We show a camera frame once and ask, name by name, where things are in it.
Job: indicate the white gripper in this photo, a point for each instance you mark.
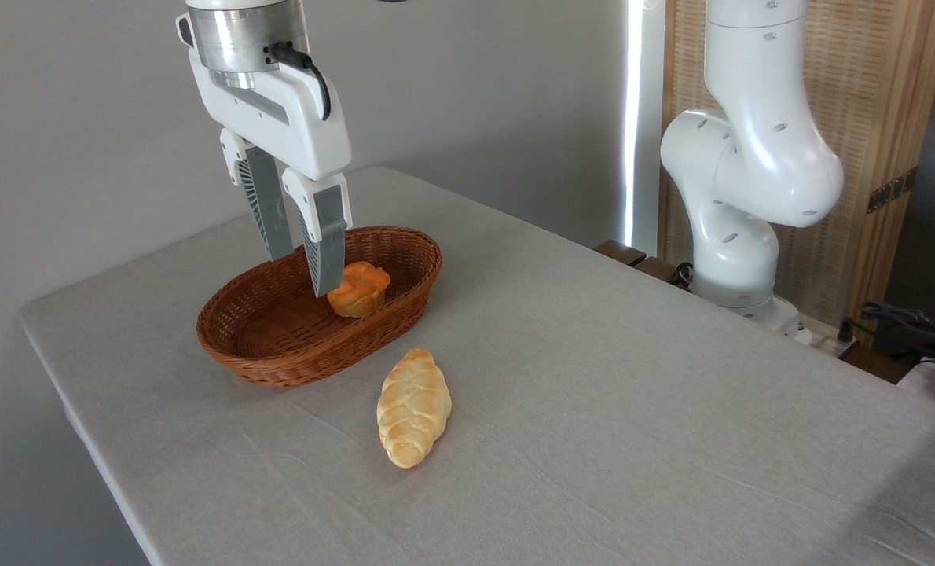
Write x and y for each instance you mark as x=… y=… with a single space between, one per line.
x=310 y=134

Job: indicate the orange muffin bread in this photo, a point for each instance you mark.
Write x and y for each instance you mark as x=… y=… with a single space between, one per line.
x=361 y=292

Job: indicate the golden braided bread loaf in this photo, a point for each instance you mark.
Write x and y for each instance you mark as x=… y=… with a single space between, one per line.
x=414 y=409

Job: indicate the brown oval wicker basket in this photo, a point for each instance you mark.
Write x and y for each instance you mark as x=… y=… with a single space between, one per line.
x=279 y=330

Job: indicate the dark brown wooden block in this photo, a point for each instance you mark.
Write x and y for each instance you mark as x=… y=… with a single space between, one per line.
x=656 y=269
x=621 y=252

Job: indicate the grey tablecloth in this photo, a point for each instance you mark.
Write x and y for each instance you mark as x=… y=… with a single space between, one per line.
x=632 y=409

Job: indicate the white power strip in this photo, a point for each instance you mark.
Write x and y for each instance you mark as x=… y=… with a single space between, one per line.
x=829 y=344

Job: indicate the dark metal screen hinge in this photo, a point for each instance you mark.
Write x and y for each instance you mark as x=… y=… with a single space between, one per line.
x=892 y=191

